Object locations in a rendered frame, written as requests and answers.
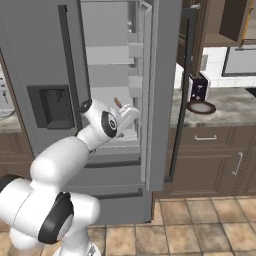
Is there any grey open fridge door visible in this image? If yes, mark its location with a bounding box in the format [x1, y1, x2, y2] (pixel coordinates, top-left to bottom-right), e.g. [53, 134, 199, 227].
[138, 0, 184, 193]

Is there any grey fridge door with dispenser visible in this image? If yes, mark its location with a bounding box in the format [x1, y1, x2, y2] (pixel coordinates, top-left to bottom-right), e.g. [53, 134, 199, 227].
[0, 0, 93, 158]

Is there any black fridge drawer handle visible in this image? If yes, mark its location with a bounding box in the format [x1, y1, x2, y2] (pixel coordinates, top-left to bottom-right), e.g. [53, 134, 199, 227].
[94, 188, 144, 200]
[84, 158, 142, 169]

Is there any black hob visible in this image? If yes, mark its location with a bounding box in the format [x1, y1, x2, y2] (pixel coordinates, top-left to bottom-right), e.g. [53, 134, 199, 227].
[245, 86, 256, 98]

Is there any grey wall socket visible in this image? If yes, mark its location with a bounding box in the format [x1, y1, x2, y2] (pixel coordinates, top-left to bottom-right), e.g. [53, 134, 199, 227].
[199, 54, 210, 72]

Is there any grey fridge body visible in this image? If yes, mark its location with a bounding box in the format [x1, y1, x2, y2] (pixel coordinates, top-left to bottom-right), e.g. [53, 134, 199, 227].
[79, 0, 158, 161]

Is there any brown cupboard door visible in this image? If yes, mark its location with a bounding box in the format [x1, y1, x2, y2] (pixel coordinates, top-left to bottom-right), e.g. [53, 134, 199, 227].
[171, 148, 248, 197]

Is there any black open fridge door handle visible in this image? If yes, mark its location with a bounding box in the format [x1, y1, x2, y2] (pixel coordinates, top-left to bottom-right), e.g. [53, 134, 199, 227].
[164, 3, 202, 183]

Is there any brown base cupboard run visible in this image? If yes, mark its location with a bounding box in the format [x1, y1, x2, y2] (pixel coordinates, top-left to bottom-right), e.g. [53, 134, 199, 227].
[0, 131, 35, 178]

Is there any brown wall cupboard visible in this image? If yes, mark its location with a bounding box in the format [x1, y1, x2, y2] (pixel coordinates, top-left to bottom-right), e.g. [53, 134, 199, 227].
[176, 0, 256, 69]

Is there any white framed wall appliance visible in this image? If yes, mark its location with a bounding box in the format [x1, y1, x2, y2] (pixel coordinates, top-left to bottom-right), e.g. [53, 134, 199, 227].
[221, 46, 256, 78]

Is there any black dispenser door handle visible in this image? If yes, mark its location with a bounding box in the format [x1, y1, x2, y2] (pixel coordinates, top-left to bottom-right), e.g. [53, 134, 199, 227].
[57, 4, 88, 132]

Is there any silver cupboard door handle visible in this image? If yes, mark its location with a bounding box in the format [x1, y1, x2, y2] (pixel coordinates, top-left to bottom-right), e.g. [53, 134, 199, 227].
[231, 151, 244, 177]

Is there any brown drawer front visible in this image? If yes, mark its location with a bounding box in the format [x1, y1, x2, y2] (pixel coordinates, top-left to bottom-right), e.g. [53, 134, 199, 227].
[180, 127, 232, 148]

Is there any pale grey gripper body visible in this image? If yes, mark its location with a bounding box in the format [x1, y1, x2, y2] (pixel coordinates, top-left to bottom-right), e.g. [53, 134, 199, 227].
[116, 103, 141, 135]

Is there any tall grey fridge drawer front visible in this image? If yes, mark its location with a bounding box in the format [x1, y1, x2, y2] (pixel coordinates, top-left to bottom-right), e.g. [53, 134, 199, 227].
[86, 191, 154, 226]

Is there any dark brown round plate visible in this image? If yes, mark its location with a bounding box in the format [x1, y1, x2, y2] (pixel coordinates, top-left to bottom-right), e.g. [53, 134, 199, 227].
[185, 99, 217, 116]

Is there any silver drawer handle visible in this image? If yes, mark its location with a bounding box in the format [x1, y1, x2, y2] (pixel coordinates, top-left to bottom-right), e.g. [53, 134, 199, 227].
[193, 134, 218, 141]

